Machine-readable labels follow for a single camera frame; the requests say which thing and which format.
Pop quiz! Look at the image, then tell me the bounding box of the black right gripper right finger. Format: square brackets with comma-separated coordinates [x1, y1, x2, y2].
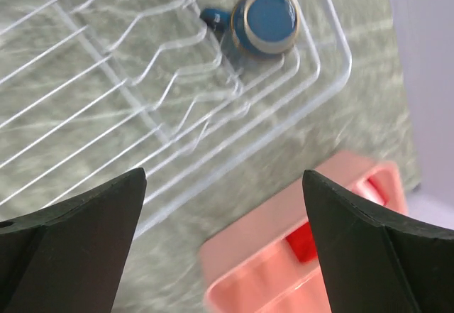
[302, 170, 453, 312]

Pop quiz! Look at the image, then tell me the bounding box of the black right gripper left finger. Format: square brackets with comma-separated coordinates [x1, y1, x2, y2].
[1, 168, 147, 312]

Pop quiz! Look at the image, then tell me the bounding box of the white wire dish rack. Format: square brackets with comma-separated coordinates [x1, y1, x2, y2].
[1, 0, 352, 234]

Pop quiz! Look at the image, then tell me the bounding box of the dark blue mug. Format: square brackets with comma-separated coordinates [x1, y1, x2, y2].
[199, 0, 301, 60]

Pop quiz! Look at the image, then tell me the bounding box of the red white cup in tray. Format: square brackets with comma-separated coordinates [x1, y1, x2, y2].
[285, 176, 386, 264]

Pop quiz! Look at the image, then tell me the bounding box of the pink compartment organizer tray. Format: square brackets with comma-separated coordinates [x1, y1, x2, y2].
[199, 150, 408, 313]

